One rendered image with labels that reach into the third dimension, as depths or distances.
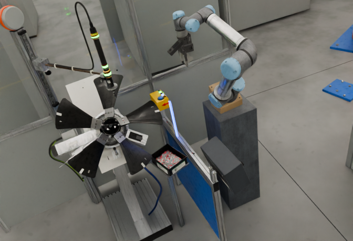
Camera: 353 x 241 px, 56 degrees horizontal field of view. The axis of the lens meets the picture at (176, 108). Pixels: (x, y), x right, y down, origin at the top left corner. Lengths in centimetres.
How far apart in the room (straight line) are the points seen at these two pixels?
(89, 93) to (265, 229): 178
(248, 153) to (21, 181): 199
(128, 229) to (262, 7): 434
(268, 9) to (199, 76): 315
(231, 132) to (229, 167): 79
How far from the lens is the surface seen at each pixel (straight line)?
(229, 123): 244
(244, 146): 266
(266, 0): 610
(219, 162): 177
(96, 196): 343
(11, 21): 250
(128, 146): 227
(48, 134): 307
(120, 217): 321
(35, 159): 321
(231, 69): 185
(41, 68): 253
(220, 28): 203
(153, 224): 306
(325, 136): 381
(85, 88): 255
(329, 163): 354
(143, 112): 232
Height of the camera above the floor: 250
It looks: 35 degrees down
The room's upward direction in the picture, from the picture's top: 12 degrees counter-clockwise
